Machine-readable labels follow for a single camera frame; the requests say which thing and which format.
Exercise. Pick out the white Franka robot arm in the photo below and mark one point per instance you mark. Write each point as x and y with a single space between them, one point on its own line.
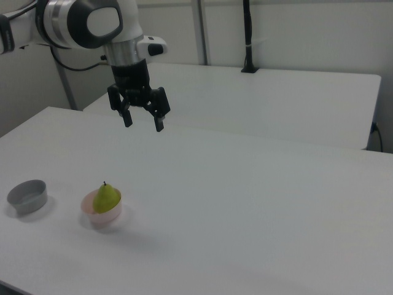
61 21

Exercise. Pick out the pink plastic bowl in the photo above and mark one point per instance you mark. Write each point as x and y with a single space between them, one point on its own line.
104 219

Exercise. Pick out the grey plastic bowl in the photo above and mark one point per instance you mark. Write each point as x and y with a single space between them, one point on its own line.
30 207

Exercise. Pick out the green pear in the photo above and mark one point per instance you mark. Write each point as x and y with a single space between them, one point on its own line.
104 199

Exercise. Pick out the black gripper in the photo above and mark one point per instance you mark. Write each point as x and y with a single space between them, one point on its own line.
130 78

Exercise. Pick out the slanted grey partition post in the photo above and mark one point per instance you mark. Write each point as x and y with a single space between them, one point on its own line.
66 89

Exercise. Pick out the black clamped pole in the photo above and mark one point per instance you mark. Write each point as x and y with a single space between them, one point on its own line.
248 30

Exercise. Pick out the white side table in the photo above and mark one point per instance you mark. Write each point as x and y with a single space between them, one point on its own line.
261 101

